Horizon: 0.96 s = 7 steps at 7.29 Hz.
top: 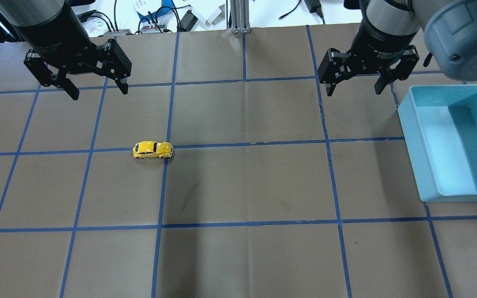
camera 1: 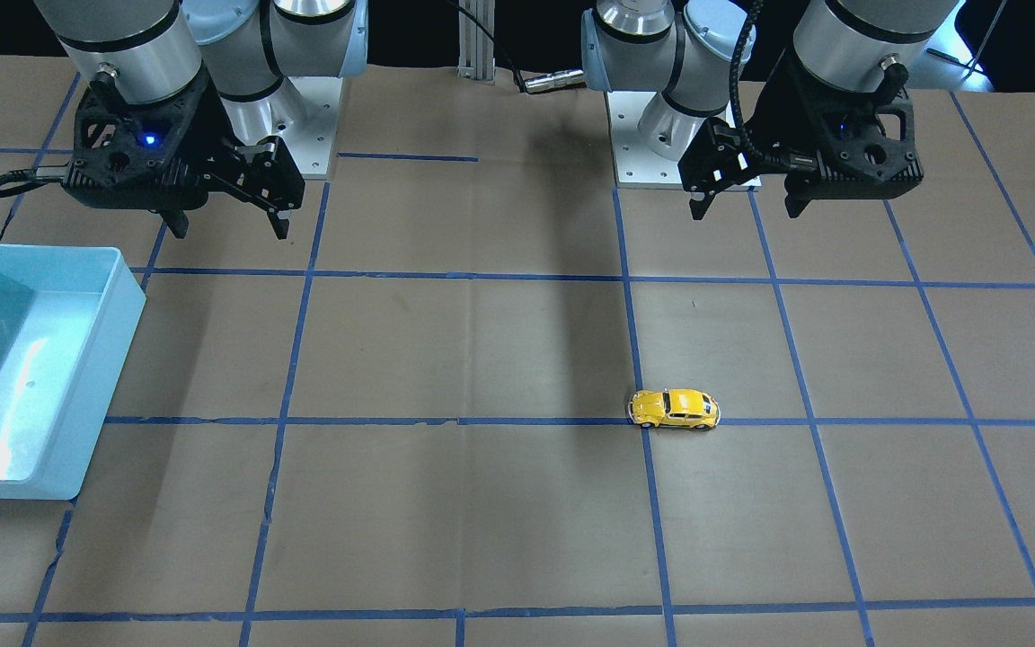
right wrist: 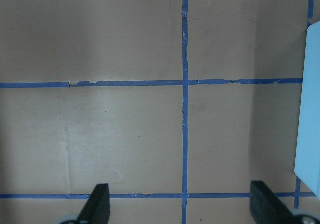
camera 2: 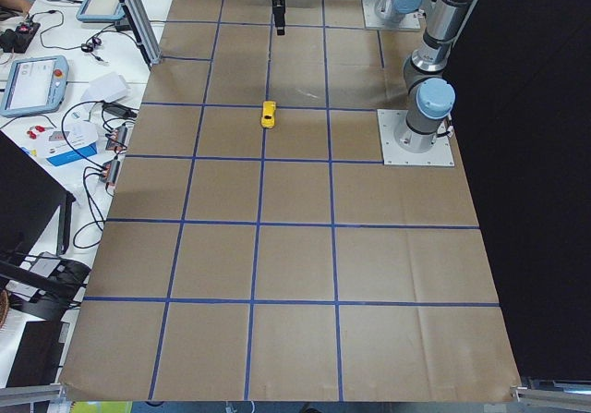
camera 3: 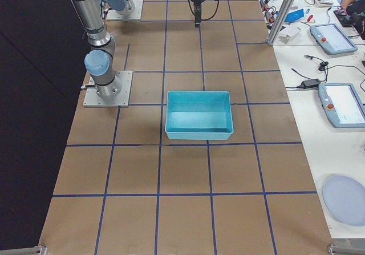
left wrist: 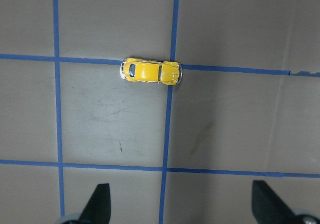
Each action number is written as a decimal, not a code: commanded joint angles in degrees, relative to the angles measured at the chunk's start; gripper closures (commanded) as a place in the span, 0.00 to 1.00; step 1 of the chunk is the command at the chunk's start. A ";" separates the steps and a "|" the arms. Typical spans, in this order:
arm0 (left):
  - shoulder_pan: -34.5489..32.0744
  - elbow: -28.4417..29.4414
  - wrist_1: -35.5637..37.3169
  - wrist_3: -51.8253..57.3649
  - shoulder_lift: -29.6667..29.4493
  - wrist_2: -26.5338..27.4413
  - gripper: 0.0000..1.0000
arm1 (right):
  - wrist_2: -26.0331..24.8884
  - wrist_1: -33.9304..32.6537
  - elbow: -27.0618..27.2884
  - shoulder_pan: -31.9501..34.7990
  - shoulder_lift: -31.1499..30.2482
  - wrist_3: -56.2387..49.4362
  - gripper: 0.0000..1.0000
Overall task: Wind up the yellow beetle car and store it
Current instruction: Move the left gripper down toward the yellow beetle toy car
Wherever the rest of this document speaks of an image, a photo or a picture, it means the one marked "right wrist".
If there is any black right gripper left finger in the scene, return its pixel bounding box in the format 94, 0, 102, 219
76, 183, 111, 224

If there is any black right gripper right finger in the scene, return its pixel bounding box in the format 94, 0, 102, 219
250, 181, 297, 224

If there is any light blue plastic bin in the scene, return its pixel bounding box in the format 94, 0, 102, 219
295, 22, 320, 197

